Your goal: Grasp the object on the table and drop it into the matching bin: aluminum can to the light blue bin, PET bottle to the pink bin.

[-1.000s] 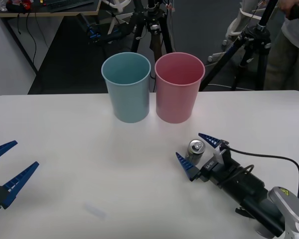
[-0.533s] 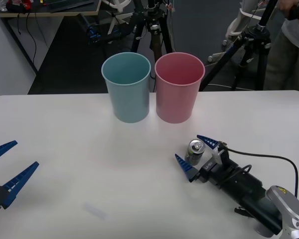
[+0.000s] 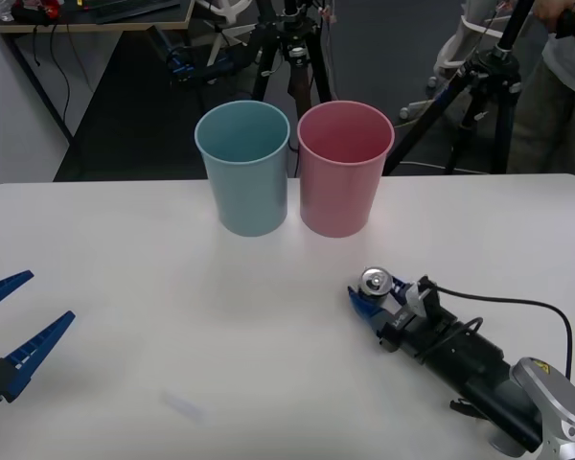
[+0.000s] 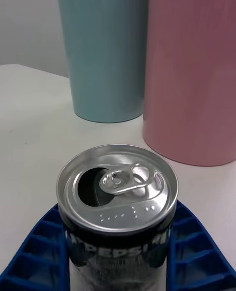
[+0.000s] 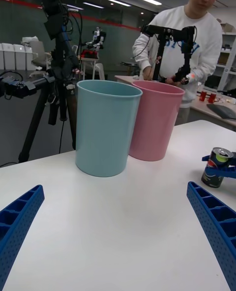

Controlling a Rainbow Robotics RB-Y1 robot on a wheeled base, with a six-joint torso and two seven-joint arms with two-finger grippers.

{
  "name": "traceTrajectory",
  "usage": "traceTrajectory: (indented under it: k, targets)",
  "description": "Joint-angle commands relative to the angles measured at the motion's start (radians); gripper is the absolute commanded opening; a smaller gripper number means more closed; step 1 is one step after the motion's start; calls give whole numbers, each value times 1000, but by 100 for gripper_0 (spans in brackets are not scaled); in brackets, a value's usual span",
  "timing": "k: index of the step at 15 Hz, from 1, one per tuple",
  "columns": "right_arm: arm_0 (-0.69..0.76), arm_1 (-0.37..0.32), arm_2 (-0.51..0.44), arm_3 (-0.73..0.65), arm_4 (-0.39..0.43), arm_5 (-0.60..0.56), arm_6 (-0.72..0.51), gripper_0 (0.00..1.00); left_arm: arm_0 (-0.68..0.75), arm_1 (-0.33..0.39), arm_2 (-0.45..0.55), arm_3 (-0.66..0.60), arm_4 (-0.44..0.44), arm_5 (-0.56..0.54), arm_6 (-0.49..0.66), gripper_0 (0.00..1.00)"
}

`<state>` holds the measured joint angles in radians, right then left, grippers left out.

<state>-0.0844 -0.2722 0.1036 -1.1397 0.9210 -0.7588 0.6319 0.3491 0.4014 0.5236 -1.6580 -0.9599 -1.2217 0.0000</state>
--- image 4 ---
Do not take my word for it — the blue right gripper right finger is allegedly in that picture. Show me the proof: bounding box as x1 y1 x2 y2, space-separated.
168 200 236 291

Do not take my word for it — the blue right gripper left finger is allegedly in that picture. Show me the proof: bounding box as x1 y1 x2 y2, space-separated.
0 203 72 291

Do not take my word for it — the black drink can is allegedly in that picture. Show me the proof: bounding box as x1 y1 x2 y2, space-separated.
56 144 179 291

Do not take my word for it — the pink plastic bin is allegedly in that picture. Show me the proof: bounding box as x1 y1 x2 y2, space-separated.
142 0 236 166

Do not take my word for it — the pale blue plastic bin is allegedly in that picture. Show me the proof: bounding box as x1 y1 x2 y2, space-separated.
52 0 150 124

